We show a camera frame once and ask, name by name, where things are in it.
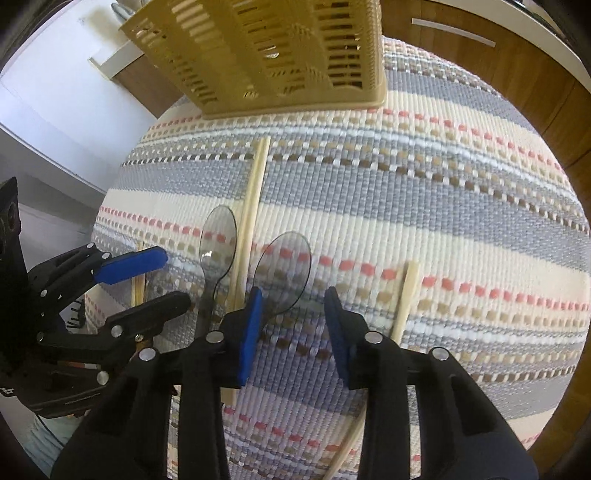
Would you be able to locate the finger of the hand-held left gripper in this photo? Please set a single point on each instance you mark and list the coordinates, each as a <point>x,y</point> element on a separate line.
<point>152,311</point>
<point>134,265</point>

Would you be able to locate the beige plastic utensil basket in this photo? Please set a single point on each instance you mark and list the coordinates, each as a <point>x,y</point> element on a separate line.
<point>240,55</point>

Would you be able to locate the striped woven mat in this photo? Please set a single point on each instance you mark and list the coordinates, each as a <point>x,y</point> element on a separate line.
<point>415,207</point>

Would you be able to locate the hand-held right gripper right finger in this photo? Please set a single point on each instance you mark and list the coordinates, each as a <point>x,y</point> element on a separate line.
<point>337,337</point>

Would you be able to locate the clear plastic spoon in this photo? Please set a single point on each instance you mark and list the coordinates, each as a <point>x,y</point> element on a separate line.
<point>284,272</point>
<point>217,240</point>

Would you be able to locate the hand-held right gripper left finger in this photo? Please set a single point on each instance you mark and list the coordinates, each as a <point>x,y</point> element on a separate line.
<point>249,337</point>

